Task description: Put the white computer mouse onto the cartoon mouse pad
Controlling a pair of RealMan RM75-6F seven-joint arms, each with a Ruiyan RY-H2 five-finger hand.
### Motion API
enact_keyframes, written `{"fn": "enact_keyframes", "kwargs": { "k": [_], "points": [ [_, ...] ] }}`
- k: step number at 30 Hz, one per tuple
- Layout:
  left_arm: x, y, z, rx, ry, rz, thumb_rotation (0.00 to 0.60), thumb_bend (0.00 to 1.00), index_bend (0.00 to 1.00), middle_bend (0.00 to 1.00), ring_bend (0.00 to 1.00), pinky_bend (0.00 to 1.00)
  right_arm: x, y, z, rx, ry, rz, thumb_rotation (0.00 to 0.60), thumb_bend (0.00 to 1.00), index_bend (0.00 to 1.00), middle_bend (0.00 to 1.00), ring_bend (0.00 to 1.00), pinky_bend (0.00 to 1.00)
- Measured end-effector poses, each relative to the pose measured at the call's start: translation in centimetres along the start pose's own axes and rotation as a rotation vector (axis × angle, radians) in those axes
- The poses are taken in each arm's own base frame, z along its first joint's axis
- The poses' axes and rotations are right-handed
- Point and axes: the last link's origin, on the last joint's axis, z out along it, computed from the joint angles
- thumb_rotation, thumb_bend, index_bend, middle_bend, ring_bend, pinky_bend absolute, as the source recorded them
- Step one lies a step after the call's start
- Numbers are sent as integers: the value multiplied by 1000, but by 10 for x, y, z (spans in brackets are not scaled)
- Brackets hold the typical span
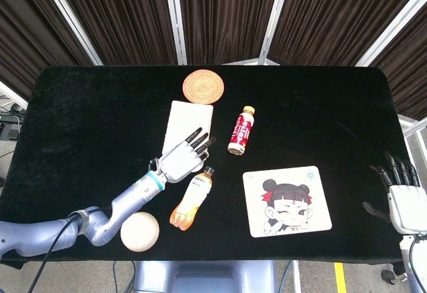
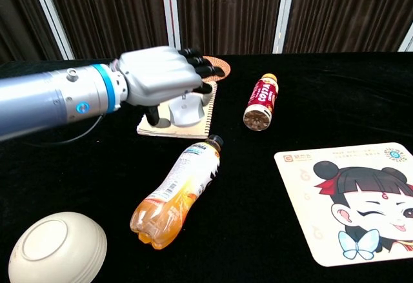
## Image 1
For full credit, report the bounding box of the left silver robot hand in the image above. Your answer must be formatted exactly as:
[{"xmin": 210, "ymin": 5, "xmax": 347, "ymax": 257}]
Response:
[{"xmin": 153, "ymin": 127, "xmax": 217, "ymax": 184}]

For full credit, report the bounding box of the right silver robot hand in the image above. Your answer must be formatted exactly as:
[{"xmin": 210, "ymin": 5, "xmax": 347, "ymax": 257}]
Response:
[{"xmin": 362, "ymin": 151, "xmax": 427, "ymax": 236}]

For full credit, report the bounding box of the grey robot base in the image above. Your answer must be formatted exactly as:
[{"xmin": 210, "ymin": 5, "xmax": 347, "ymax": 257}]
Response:
[{"xmin": 133, "ymin": 260, "xmax": 278, "ymax": 293}]

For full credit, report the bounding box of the cartoon girl mouse pad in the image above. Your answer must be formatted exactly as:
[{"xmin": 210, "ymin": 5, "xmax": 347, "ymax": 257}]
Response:
[{"xmin": 242, "ymin": 165, "xmax": 333, "ymax": 239}]

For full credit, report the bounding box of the orange drink plastic bottle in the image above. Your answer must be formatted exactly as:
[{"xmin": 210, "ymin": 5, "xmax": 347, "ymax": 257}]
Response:
[{"xmin": 169, "ymin": 166, "xmax": 215, "ymax": 232}]

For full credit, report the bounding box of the white spiral notebook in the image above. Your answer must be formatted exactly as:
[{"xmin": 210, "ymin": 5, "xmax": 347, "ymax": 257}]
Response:
[{"xmin": 161, "ymin": 99, "xmax": 214, "ymax": 162}]

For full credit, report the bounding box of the black caster wheel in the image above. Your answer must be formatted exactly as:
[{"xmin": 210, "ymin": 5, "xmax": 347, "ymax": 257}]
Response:
[{"xmin": 382, "ymin": 261, "xmax": 406, "ymax": 282}]

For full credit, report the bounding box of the red label drink bottle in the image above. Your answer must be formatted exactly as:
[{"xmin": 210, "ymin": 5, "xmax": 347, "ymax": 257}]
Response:
[{"xmin": 227, "ymin": 105, "xmax": 256, "ymax": 156}]

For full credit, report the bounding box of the round woven coaster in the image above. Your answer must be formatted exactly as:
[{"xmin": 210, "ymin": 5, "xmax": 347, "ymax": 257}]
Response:
[{"xmin": 182, "ymin": 69, "xmax": 225, "ymax": 105}]

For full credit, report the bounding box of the cream round ball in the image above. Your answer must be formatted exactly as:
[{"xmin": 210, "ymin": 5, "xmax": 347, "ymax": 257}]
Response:
[{"xmin": 119, "ymin": 211, "xmax": 160, "ymax": 252}]

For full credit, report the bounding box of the black velvet table cloth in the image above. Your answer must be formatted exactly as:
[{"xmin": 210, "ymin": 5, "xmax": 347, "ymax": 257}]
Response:
[{"xmin": 0, "ymin": 65, "xmax": 427, "ymax": 269}]

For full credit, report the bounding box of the white table leg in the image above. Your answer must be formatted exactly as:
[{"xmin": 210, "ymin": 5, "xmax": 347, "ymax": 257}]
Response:
[{"xmin": 292, "ymin": 260, "xmax": 302, "ymax": 293}]

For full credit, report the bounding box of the dark brown pleated curtain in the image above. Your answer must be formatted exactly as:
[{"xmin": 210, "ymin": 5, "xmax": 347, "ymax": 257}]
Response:
[
  {"xmin": 176, "ymin": 0, "xmax": 283, "ymax": 65},
  {"xmin": 268, "ymin": 0, "xmax": 427, "ymax": 67},
  {"xmin": 0, "ymin": 0, "xmax": 94, "ymax": 100},
  {"xmin": 51, "ymin": 0, "xmax": 177, "ymax": 66},
  {"xmin": 370, "ymin": 4, "xmax": 427, "ymax": 120}
]

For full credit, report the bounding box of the black equipment box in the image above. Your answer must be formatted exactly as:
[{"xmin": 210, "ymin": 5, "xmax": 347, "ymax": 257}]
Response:
[{"xmin": 0, "ymin": 104, "xmax": 27, "ymax": 140}]

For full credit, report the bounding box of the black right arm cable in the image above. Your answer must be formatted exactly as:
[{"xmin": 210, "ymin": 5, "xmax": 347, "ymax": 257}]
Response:
[{"xmin": 408, "ymin": 235, "xmax": 427, "ymax": 279}]

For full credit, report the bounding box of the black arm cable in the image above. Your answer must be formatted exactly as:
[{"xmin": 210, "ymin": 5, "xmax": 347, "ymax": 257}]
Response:
[
  {"xmin": 28, "ymin": 213, "xmax": 84, "ymax": 293},
  {"xmin": 408, "ymin": 235, "xmax": 427, "ymax": 279}
]

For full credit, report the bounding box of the white metal frame rail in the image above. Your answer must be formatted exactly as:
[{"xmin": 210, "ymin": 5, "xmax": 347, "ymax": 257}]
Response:
[{"xmin": 398, "ymin": 114, "xmax": 427, "ymax": 187}]

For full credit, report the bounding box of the black floor cable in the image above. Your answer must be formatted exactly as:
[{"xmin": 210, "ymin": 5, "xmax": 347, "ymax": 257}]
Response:
[{"xmin": 112, "ymin": 261, "xmax": 136, "ymax": 293}]

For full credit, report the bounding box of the blue floor cable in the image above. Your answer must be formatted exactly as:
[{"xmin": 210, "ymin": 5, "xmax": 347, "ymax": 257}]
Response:
[{"xmin": 278, "ymin": 261, "xmax": 294, "ymax": 293}]

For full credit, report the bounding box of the white metal frame post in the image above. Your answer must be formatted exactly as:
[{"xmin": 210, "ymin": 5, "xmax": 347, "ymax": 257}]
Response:
[
  {"xmin": 0, "ymin": 81, "xmax": 28, "ymax": 109},
  {"xmin": 35, "ymin": 0, "xmax": 103, "ymax": 66},
  {"xmin": 355, "ymin": 0, "xmax": 427, "ymax": 67},
  {"xmin": 162, "ymin": 0, "xmax": 187, "ymax": 66},
  {"xmin": 258, "ymin": 0, "xmax": 294, "ymax": 65}
]

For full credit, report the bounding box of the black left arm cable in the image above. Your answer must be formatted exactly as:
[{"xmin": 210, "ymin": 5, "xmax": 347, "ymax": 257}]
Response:
[{"xmin": 28, "ymin": 213, "xmax": 84, "ymax": 293}]

